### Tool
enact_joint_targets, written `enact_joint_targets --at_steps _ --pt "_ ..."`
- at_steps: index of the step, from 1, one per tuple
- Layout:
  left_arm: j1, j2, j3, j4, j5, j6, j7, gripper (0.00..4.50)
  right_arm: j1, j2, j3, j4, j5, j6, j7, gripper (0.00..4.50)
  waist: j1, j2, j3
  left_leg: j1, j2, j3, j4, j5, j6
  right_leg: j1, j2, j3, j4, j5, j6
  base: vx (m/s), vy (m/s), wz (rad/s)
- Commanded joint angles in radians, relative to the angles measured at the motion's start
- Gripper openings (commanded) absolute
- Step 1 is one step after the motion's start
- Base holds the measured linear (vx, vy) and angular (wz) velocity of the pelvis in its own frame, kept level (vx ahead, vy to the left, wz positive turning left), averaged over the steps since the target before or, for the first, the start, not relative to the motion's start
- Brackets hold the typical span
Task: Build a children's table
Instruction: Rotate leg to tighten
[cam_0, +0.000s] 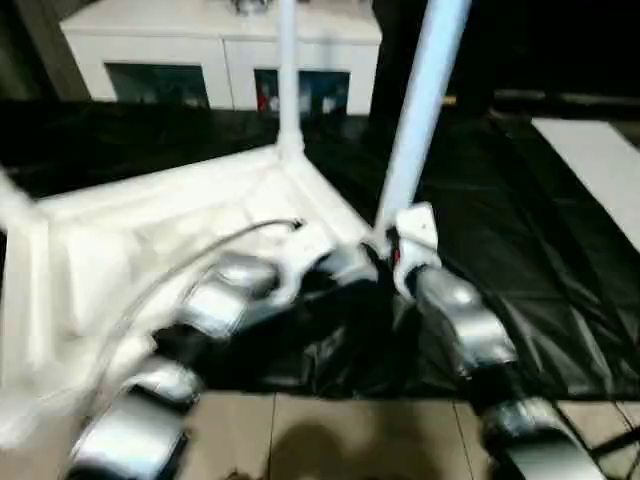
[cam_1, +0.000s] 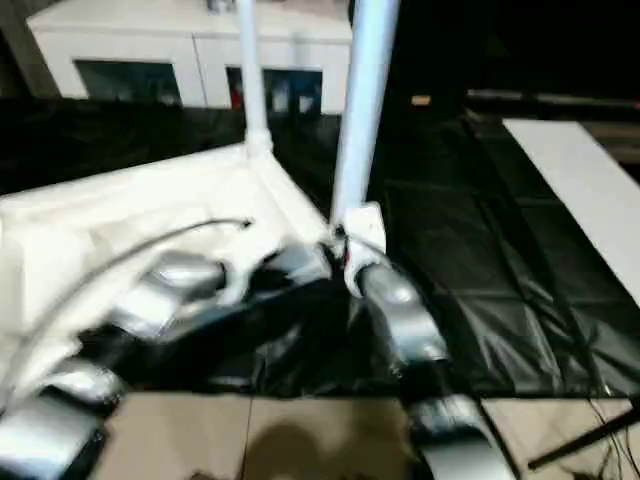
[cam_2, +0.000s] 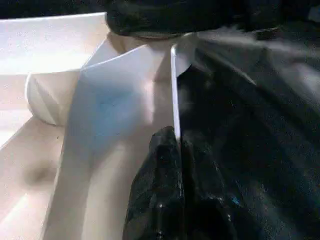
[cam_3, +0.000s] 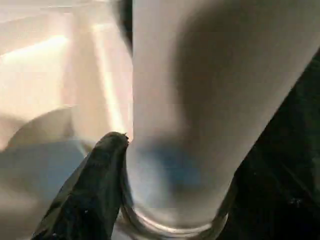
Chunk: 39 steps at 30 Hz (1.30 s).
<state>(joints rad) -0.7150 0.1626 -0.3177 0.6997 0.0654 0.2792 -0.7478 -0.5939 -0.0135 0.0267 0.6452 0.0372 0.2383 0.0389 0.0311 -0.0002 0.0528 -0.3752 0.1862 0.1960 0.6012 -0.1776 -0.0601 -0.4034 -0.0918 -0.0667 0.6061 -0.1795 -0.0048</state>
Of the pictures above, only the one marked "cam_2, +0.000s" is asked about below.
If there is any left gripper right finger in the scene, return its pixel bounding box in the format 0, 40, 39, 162
181, 133, 261, 240

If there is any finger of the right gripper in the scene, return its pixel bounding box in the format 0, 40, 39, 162
106, 0, 242, 39

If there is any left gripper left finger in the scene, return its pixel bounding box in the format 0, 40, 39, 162
122, 126, 187, 240

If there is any white plastic table top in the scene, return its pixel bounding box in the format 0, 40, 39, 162
0, 11, 201, 240

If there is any black mat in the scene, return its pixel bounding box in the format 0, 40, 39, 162
0, 0, 320, 240

